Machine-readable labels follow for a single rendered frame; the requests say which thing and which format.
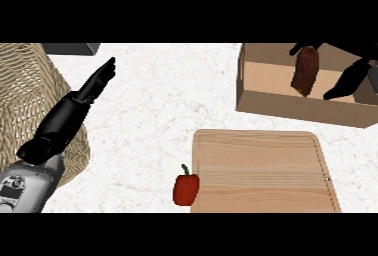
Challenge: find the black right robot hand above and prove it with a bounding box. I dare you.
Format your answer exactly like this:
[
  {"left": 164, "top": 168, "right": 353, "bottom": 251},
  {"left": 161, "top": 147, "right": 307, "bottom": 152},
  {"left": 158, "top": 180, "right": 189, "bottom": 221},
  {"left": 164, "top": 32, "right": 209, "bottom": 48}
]
[{"left": 288, "top": 42, "right": 378, "bottom": 101}]

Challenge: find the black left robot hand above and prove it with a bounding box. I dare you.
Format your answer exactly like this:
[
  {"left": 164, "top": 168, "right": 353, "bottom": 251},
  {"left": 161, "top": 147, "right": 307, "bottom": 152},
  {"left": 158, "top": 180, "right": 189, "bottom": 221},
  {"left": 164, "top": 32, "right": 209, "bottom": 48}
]
[{"left": 15, "top": 56, "right": 118, "bottom": 166}]

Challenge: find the cardboard box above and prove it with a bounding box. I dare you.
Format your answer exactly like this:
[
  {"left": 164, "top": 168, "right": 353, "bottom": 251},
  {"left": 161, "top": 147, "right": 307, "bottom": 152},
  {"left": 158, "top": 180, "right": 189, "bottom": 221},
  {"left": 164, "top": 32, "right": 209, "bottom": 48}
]
[{"left": 235, "top": 42, "right": 378, "bottom": 129}]

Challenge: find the wooden cutting board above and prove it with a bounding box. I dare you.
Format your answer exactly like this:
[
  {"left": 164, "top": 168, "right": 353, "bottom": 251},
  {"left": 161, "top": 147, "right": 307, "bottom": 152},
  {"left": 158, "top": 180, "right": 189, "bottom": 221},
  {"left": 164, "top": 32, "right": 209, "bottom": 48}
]
[{"left": 189, "top": 129, "right": 342, "bottom": 214}]

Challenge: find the tan wicker basket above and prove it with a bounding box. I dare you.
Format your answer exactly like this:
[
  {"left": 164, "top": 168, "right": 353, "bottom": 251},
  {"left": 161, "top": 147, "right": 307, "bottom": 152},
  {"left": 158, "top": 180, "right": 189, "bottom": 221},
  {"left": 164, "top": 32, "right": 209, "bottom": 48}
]
[{"left": 0, "top": 42, "right": 91, "bottom": 188}]

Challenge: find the dark grey block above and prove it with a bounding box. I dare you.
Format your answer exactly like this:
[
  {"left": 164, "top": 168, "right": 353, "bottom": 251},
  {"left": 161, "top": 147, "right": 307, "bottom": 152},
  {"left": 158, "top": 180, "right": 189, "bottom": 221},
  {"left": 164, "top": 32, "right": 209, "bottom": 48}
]
[{"left": 40, "top": 42, "right": 102, "bottom": 57}]

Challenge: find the red bell pepper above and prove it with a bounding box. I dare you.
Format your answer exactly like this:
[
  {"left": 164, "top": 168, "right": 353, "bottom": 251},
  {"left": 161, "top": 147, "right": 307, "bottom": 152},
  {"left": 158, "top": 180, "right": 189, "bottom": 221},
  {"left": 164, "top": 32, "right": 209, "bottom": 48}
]
[{"left": 171, "top": 163, "right": 201, "bottom": 207}]

